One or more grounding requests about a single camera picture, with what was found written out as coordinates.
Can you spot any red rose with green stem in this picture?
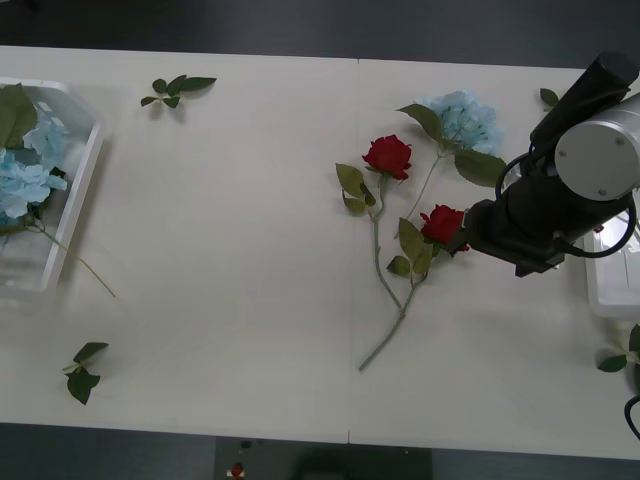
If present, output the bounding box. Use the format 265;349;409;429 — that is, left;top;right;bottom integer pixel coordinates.
334;134;414;309
357;203;471;372

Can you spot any pale blue flower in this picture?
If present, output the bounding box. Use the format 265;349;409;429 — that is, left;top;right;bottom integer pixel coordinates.
0;149;117;298
394;89;508;239
0;83;71;167

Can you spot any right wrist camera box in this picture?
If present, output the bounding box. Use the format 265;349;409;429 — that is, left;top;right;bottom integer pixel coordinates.
514;248;567;279

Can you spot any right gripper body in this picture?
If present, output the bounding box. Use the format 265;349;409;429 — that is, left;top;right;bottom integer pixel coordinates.
464;199;567;264

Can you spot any black cable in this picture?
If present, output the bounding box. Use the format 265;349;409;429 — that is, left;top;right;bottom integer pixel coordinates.
622;393;640;443

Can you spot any loose green leaf twig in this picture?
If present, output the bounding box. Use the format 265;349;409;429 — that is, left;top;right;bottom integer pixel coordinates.
596;323;640;374
62;341;110;406
140;74;218;109

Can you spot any shallow white box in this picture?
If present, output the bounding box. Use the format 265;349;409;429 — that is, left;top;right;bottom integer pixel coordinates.
0;77;109;307
583;209;640;322

